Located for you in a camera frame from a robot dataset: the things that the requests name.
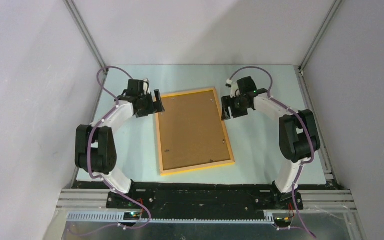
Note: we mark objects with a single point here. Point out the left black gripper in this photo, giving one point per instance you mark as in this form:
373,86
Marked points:
158,106

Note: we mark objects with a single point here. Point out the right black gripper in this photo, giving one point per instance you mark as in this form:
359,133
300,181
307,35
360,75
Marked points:
226,102

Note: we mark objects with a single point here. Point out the brown cardboard backing board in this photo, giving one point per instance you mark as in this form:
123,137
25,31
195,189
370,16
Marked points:
192,129

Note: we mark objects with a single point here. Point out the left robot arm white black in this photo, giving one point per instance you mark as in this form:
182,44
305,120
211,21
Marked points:
95,148

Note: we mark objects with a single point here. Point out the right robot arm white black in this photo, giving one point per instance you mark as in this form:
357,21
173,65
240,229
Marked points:
298,134

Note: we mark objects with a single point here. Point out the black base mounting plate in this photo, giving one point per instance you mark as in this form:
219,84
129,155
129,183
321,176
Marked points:
198,202

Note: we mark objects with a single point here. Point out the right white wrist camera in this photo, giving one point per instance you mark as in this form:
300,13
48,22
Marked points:
234,88

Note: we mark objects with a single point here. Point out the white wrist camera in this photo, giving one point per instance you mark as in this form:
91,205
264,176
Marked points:
146,86
234,88

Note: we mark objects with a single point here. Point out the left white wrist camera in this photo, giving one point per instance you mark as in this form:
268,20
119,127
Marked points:
146,86

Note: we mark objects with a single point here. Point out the right aluminium corner post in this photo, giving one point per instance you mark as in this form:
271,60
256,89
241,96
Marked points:
327,21

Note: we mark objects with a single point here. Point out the aluminium corner post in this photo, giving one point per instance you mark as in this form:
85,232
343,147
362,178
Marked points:
327,21
84,31

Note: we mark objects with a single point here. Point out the left aluminium corner post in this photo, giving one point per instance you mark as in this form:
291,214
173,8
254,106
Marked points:
84,31

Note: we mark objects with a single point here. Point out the aluminium extrusion rail front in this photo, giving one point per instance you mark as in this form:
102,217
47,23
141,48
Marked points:
343,204

